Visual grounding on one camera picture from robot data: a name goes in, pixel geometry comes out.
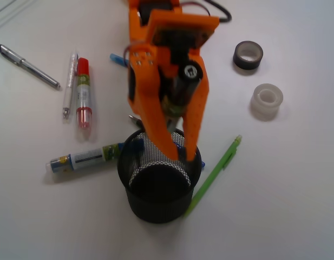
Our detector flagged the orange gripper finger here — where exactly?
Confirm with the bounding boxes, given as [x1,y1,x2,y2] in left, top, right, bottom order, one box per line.
[133,64,181,161]
[182,53,209,161]

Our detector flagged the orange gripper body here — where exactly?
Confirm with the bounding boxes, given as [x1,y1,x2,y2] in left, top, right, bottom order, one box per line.
[127,0,220,109]

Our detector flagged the black cap marker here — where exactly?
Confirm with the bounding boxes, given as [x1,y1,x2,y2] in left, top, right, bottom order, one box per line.
[161,60,203,133]

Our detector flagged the light blue pen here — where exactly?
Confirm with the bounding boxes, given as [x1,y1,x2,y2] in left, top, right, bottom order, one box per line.
[109,53,129,67]

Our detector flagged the red cap marker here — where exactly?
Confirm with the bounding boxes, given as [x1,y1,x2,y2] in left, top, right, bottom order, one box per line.
[76,57,92,130]

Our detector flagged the clear white pen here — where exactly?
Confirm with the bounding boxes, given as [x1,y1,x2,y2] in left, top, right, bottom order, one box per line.
[62,51,78,120]

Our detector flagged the clear tape roll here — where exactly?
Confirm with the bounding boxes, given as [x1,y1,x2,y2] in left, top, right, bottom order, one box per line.
[251,83,284,118]

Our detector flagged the small black tape roll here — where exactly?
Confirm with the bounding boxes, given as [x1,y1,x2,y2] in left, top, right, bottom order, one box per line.
[233,41,264,70]

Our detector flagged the blue cap marker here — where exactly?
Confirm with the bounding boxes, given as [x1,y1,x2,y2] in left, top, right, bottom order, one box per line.
[45,139,145,175]

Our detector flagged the dark blue ballpoint pen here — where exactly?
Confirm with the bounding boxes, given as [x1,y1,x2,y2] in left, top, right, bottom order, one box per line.
[128,115,206,168]

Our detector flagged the black mesh pen holder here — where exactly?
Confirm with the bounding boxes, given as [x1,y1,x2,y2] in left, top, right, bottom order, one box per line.
[117,129,203,224]

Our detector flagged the silver metal pen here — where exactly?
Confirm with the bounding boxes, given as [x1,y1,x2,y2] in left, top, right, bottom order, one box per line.
[0,44,61,90]

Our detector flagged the green mechanical pencil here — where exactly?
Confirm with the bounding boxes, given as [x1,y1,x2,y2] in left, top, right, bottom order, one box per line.
[184,135,242,218]

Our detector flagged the black cable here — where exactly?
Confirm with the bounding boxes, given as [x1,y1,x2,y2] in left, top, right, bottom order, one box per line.
[180,0,233,25]

